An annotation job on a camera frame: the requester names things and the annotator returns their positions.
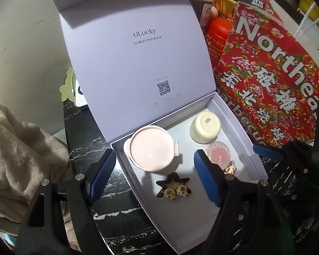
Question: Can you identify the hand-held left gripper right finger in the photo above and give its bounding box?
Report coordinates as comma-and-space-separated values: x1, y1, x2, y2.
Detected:
194, 149, 295, 255

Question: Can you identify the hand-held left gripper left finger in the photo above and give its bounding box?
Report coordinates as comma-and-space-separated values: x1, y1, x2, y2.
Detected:
16, 149, 117, 255

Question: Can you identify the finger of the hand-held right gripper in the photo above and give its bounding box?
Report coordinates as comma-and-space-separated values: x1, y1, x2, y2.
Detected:
252, 139, 313, 165
275, 165, 313, 208

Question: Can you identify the leopard bear hair clip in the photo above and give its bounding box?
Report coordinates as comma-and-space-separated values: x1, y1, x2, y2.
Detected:
223, 159, 240, 176

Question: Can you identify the small pink blush jar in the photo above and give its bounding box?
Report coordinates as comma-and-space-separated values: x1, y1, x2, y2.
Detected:
205, 141, 231, 170

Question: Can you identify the brown star hair clip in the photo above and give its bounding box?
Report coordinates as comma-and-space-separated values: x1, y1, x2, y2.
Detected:
155, 173, 192, 200

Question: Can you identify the cream round jar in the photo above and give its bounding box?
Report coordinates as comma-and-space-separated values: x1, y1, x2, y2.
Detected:
189, 112, 222, 144

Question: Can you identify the pink round compact case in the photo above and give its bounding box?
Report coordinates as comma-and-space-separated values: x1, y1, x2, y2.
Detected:
124, 125, 182, 172

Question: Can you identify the lavender gift box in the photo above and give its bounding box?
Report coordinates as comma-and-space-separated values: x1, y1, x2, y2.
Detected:
48, 0, 269, 255

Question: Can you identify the red floral paper bag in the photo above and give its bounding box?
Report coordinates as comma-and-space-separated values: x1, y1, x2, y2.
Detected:
215, 1, 319, 148

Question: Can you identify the small white device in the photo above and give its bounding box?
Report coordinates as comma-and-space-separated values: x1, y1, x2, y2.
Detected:
73, 78, 87, 107

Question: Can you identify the beige fleece blanket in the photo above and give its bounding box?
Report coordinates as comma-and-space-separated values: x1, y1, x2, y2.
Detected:
0, 98, 75, 245

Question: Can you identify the pale green flower coaster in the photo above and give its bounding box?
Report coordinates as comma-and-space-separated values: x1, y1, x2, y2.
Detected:
59, 68, 79, 101

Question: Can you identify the red printed can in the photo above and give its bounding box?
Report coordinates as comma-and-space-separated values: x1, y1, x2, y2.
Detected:
206, 18, 233, 67

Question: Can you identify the gold printed can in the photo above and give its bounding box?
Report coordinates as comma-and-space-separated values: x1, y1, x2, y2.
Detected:
214, 0, 240, 22

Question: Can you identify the dark drink bottle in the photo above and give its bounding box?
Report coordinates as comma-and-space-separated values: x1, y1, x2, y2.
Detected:
187, 0, 216, 27

